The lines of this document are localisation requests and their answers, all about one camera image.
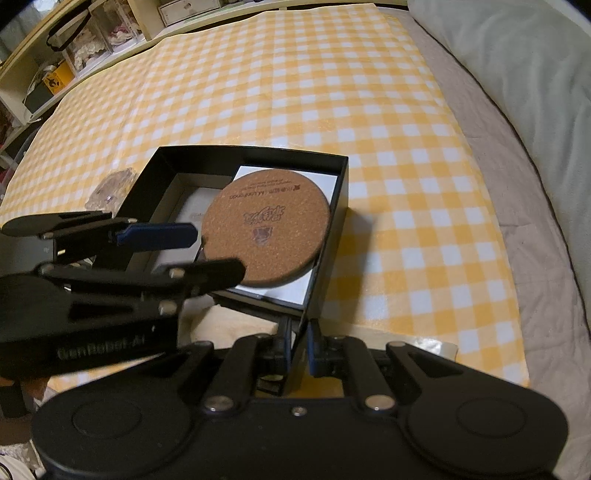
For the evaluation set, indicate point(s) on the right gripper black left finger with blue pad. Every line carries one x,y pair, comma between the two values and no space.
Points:
249,359

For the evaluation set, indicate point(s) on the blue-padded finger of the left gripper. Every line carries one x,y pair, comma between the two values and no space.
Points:
71,237

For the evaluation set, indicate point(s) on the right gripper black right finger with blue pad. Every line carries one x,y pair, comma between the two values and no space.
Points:
349,359

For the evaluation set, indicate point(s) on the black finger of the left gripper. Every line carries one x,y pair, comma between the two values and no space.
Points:
184,274

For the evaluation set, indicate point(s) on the white Chanel box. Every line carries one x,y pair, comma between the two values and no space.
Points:
283,217

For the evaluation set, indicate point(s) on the round cork coaster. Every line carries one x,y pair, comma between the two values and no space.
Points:
219,237

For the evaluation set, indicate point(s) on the black tray box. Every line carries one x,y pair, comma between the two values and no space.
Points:
179,183

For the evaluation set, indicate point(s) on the clear plastic lash case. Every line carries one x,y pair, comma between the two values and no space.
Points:
111,192

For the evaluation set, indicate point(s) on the yellow white checkered cloth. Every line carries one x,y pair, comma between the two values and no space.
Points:
421,251

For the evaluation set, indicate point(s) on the yellow black box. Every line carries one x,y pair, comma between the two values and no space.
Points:
57,77

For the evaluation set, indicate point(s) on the long wooden shelf unit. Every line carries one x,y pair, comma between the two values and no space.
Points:
24,96

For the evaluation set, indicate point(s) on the clear doll display case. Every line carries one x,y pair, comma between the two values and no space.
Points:
79,39

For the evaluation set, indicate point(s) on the grey bed sheet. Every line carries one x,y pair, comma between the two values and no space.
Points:
553,321

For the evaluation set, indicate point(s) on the small wooden drawer organizer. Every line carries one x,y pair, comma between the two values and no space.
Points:
178,10

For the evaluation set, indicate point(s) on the grey pillow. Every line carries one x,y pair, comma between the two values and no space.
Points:
534,62

